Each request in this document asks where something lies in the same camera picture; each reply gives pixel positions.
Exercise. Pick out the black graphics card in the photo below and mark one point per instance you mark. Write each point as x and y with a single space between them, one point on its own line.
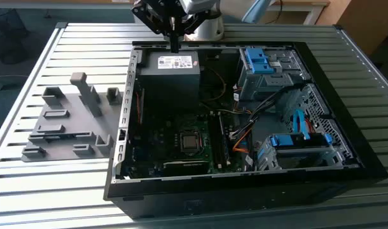
184 168

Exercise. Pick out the silver CPU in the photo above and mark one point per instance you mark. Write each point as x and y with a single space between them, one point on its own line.
190 142

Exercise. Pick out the hard disk in blue carrier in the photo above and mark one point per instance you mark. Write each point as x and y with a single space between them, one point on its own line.
286 140

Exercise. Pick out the brown wooden cabinet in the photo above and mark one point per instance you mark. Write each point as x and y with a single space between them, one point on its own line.
372 19

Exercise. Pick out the green motherboard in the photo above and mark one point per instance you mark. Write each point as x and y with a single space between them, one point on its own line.
162 133

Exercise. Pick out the grey power supply unit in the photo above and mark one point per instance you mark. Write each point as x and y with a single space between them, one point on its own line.
168 90

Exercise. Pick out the grey parts rack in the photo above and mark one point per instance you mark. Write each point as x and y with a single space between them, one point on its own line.
76 114

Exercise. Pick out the grey metal disk bay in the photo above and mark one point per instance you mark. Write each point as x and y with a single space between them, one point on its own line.
306 152

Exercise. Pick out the CPU socket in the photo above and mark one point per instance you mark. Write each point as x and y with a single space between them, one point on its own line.
182 143

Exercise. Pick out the black PC case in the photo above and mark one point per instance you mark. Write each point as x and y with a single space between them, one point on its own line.
212 198

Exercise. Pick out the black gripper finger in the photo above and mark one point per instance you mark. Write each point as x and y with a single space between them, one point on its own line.
146 20
194 26

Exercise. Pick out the grey metal drive cage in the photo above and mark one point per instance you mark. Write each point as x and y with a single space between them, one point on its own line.
260 83

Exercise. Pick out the blue drive bay bracket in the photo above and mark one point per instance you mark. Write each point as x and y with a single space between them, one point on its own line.
259 62

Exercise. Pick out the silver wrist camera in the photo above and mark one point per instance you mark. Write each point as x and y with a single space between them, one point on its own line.
198 6

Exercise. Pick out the white desk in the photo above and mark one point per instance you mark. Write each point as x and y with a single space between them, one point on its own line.
311 13

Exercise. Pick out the RAM stick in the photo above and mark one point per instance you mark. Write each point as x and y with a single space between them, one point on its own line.
60 136

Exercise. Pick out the black mesh wastebasket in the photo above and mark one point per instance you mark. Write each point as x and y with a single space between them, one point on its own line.
8 35

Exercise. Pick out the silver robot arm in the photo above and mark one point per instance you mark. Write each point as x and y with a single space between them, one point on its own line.
210 31

